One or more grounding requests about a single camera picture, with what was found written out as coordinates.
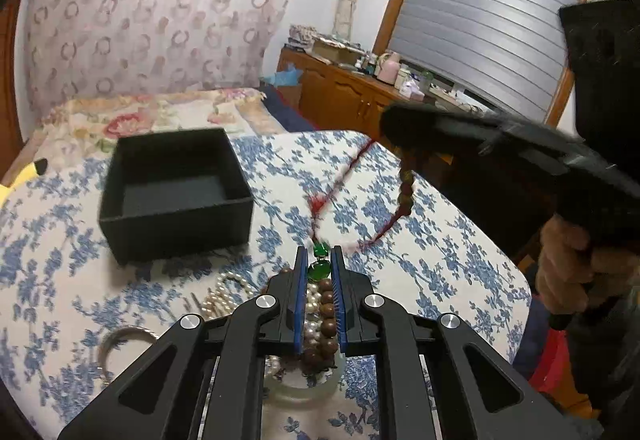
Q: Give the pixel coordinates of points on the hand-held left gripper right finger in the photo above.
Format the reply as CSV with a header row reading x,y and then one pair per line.
x,y
337,300

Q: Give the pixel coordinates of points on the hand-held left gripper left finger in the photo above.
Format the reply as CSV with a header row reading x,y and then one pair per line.
x,y
299,300

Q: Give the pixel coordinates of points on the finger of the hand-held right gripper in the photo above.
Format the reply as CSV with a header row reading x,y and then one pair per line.
x,y
430,128

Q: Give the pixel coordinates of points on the pale jade bangle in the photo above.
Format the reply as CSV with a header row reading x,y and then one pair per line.
x,y
300,392

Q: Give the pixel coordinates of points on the black jewelry box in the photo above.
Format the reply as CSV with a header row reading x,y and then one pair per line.
x,y
175,215

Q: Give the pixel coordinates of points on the silver bangle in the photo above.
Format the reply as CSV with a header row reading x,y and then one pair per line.
x,y
112,339

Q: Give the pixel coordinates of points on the person's right forearm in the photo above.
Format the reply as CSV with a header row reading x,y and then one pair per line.
x,y
605,350

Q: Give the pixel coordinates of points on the person's right hand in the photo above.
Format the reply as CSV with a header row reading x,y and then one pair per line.
x,y
565,265

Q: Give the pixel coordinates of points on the pink tissue box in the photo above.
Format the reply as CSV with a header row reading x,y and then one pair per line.
x,y
414,91

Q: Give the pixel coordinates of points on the blue floral tablecloth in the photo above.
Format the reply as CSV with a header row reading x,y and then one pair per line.
x,y
400,270

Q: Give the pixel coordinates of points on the pink kettle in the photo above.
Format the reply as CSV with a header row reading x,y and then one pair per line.
x,y
387,69

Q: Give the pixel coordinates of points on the wooden sideboard cabinet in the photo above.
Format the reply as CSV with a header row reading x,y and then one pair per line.
x,y
340,93

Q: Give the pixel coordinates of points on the cardboard box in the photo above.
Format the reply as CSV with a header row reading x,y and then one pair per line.
x,y
335,51

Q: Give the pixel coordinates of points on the grey window blind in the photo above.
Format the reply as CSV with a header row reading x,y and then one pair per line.
x,y
490,20

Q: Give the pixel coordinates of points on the dark blue bed sheet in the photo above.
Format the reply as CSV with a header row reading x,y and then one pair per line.
x,y
287,113

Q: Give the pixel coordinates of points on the blue plastic bag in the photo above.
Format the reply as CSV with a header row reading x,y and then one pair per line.
x,y
282,76

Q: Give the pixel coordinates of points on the stack of papers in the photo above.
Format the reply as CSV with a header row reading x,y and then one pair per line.
x,y
301,36

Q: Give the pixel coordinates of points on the red bag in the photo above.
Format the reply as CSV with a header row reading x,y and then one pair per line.
x,y
550,365

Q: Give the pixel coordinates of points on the pink floral bed blanket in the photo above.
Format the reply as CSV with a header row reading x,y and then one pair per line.
x,y
150,113

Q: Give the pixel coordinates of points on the yellow plush toy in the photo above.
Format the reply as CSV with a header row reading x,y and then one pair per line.
x,y
20,175

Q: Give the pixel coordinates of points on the wooden louvered wardrobe door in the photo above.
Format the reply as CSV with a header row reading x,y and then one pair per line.
x,y
9,85

